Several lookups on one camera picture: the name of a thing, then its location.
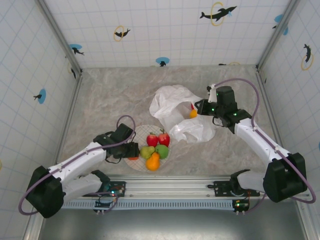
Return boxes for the white plastic bag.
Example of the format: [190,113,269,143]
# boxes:
[149,84,219,144]

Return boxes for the yellow-green toy pear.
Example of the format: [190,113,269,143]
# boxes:
[139,145,156,161]

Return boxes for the white grid plate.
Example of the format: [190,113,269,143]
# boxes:
[123,124,173,172]

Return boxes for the red apple left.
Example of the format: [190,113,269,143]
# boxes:
[146,132,159,148]

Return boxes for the red apple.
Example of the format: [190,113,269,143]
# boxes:
[157,128,171,148]
[146,132,159,148]

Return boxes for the orange toy pear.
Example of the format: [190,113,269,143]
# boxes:
[145,152,161,172]

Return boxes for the green apple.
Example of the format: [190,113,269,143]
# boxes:
[154,144,170,160]

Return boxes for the red apple right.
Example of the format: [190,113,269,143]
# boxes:
[157,128,171,148]

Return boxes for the blue circle dolphin sticker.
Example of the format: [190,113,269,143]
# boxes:
[68,43,86,57]
[155,56,170,68]
[271,13,290,36]
[33,88,48,104]

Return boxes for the small circuit board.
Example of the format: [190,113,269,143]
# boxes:
[93,195,119,214]
[231,198,251,215]

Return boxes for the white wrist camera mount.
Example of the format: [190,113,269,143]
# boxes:
[205,83,219,103]

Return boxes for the purple cable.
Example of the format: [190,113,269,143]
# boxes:
[18,114,137,216]
[213,77,317,204]

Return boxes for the aluminium frame bar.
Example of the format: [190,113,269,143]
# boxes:
[23,72,84,240]
[256,68,320,240]

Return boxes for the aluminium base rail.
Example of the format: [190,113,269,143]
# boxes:
[61,174,312,204]

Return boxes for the white ribbed cable duct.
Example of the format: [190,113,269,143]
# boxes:
[61,199,236,210]

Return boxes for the aluminium frame post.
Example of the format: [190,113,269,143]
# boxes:
[256,0,300,71]
[36,0,84,74]

